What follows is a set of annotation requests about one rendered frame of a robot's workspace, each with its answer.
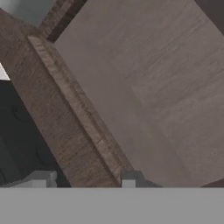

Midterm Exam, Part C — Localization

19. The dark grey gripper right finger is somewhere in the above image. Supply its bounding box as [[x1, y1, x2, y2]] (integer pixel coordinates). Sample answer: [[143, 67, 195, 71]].
[[120, 168, 163, 189]]

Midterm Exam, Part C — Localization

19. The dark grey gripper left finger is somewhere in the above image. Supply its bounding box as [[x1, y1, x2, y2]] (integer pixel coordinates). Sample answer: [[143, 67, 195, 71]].
[[0, 170, 58, 189]]

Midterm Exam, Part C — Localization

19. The brown wooden base cabinet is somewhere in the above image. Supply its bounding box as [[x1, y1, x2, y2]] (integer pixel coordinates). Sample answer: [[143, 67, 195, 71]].
[[0, 0, 136, 189]]

